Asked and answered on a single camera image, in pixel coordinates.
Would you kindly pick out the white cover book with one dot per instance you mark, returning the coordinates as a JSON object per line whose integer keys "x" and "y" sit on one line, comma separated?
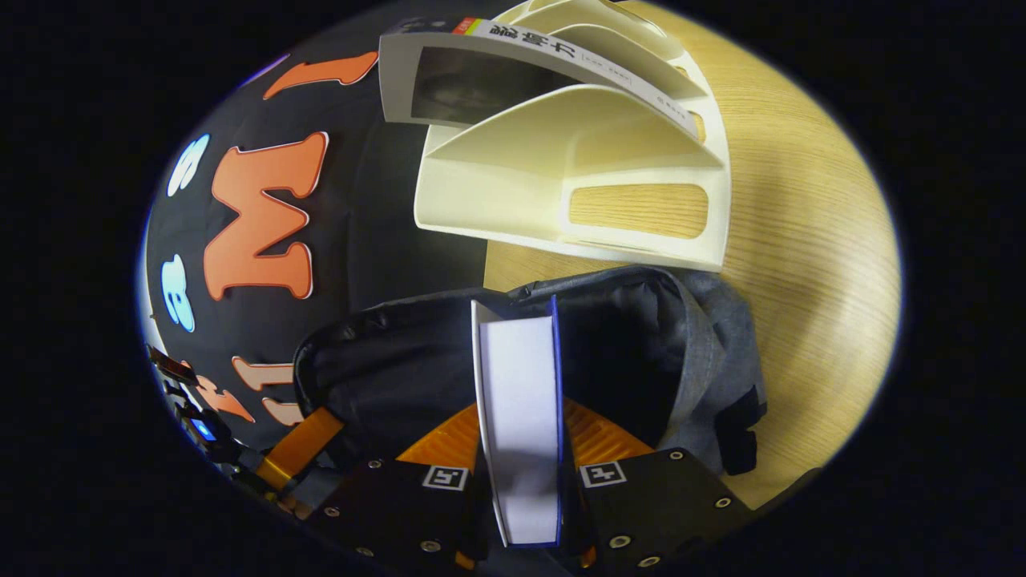
{"x": 481, "y": 84}

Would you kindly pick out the blue cover book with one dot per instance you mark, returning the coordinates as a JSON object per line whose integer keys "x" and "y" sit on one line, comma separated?
{"x": 521, "y": 417}

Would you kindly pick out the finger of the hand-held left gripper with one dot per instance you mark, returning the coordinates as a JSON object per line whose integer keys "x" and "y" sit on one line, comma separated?
{"x": 300, "y": 449}

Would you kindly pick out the white plastic bookshelf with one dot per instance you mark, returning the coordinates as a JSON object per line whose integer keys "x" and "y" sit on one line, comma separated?
{"x": 497, "y": 200}

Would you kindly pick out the grey schoolbag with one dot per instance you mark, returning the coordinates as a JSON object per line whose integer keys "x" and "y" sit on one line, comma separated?
{"x": 641, "y": 344}

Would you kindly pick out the black backdrop cloth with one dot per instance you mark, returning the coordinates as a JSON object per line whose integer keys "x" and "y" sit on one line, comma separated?
{"x": 369, "y": 200}

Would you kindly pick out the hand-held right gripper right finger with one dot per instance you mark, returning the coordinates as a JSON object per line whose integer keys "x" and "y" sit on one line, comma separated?
{"x": 657, "y": 505}

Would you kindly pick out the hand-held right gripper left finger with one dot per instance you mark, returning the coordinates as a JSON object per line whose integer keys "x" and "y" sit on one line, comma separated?
{"x": 385, "y": 505}

